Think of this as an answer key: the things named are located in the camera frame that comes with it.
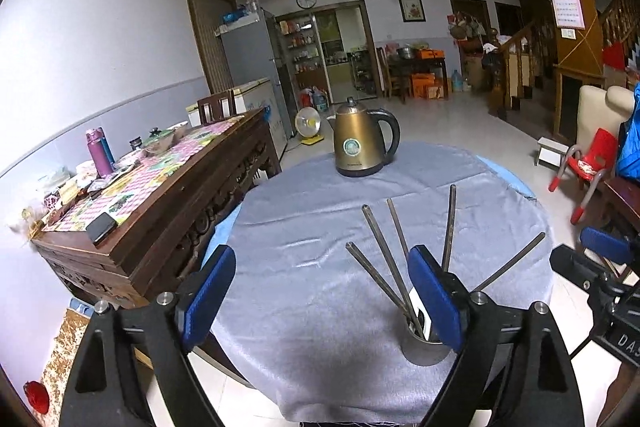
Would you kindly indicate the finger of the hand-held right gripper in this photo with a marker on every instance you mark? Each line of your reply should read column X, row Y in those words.
column 605, row 244
column 580, row 267

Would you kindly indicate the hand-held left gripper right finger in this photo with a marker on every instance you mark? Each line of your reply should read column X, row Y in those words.
column 435, row 302

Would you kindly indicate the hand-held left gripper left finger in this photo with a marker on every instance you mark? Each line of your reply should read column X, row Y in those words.
column 210, row 297

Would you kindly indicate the metal utensil holder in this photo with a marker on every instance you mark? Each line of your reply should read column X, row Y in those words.
column 425, row 354

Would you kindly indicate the dark chopstick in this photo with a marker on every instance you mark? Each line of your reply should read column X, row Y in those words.
column 385, row 252
column 510, row 262
column 449, row 227
column 398, row 227
column 377, row 279

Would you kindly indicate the person's right forearm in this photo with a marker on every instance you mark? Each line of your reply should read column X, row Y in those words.
column 622, row 397

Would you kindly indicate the carved wooden sideboard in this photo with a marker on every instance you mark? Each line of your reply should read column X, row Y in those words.
column 190, row 217

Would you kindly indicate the red child chair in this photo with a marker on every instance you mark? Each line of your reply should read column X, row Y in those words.
column 592, row 162

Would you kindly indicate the blue bag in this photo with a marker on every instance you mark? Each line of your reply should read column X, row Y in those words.
column 631, row 147

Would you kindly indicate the white step stool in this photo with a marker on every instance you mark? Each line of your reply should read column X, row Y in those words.
column 551, row 152

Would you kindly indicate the blue tablecloth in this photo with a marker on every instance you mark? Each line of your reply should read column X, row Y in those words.
column 505, row 177

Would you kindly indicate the grey tablecloth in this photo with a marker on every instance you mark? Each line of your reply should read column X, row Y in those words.
column 310, row 232

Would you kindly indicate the beige armchair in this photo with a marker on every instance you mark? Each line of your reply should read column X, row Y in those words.
column 597, row 117

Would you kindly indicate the black phone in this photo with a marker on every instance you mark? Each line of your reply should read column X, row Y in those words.
column 101, row 228

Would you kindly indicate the patterned table mat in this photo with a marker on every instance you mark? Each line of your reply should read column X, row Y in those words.
column 150, row 172

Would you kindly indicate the yellow patterned rug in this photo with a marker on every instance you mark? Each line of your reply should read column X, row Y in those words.
column 65, row 357

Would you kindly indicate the pot with glass lid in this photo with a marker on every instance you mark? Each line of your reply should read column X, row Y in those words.
column 157, row 141

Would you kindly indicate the metal bowl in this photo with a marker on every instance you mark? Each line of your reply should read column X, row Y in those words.
column 178, row 131

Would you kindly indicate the gold electric kettle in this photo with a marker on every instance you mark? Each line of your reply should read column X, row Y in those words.
column 357, row 142

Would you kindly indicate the pink bottle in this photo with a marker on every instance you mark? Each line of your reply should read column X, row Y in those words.
column 100, row 157

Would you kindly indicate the clear snack bags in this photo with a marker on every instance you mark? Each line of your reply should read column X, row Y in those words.
column 55, row 192

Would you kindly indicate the red hanging decoration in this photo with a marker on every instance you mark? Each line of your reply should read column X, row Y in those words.
column 615, row 57

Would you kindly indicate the round fan heater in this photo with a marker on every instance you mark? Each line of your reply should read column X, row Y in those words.
column 307, row 124

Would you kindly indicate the red round object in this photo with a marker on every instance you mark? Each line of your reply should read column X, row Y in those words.
column 36, row 397

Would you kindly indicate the white chest freezer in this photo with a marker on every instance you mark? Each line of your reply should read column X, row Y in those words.
column 260, row 102

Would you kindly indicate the wooden stair railing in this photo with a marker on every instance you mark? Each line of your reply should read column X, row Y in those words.
column 515, row 62

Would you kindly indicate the orange cardboard box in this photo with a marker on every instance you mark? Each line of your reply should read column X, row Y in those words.
column 425, row 86

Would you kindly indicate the large water jug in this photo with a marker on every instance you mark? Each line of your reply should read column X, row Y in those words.
column 458, row 82

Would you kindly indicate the blue plastic bottle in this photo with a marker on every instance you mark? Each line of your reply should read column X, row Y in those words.
column 321, row 101

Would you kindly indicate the dark wooden table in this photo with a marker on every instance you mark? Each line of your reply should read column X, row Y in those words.
column 420, row 64

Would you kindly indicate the flat orange box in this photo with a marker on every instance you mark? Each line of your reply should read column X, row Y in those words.
column 431, row 54

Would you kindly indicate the grey fridge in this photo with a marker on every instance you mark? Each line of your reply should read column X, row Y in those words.
column 250, row 52

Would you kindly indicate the metal basin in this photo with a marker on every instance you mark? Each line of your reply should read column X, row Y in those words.
column 405, row 53

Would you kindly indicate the kitchen shelf cabinet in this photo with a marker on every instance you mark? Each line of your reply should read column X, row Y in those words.
column 305, row 52

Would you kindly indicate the wooden door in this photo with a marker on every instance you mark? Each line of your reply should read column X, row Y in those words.
column 210, row 32

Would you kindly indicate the framed picture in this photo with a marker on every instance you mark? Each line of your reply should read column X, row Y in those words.
column 411, row 9

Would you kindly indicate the white light switch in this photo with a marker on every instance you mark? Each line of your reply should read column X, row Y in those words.
column 567, row 33

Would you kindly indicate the round wall clock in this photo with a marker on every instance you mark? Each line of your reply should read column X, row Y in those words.
column 306, row 0

